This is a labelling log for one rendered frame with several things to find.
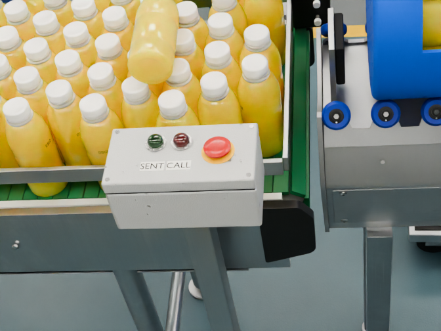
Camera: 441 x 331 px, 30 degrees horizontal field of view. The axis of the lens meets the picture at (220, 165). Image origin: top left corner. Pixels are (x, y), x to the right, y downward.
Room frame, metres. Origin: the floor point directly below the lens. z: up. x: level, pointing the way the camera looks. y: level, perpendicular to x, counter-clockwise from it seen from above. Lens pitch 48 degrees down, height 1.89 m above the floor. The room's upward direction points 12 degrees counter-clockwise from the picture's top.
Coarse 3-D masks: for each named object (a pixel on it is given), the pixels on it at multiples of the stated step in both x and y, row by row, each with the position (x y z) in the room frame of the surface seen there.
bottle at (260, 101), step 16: (240, 80) 0.91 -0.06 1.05; (256, 80) 0.89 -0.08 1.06; (272, 80) 0.89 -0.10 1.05; (240, 96) 0.89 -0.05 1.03; (256, 96) 0.88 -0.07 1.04; (272, 96) 0.88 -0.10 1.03; (256, 112) 0.87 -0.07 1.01; (272, 112) 0.87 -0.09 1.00; (272, 128) 0.87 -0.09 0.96; (272, 144) 0.87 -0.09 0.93
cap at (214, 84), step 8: (216, 72) 0.90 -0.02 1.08; (200, 80) 0.89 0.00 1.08; (208, 80) 0.89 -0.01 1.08; (216, 80) 0.88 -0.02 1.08; (224, 80) 0.88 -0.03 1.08; (208, 88) 0.87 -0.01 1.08; (216, 88) 0.87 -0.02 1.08; (224, 88) 0.87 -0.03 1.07; (208, 96) 0.87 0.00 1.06; (216, 96) 0.87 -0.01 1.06
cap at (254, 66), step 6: (252, 54) 0.92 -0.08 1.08; (258, 54) 0.92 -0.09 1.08; (246, 60) 0.91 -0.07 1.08; (252, 60) 0.91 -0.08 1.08; (258, 60) 0.91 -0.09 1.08; (264, 60) 0.90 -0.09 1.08; (246, 66) 0.90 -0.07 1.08; (252, 66) 0.90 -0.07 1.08; (258, 66) 0.89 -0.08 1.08; (264, 66) 0.89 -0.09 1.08; (246, 72) 0.89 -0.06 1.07; (252, 72) 0.89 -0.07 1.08; (258, 72) 0.89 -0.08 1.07; (264, 72) 0.89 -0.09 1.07; (252, 78) 0.89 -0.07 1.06; (258, 78) 0.89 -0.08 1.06
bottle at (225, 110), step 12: (204, 96) 0.88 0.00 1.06; (228, 96) 0.87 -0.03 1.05; (204, 108) 0.87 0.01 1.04; (216, 108) 0.86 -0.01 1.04; (228, 108) 0.86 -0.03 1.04; (240, 108) 0.88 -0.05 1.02; (204, 120) 0.86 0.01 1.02; (216, 120) 0.85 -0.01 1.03; (228, 120) 0.85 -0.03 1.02; (240, 120) 0.87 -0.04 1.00
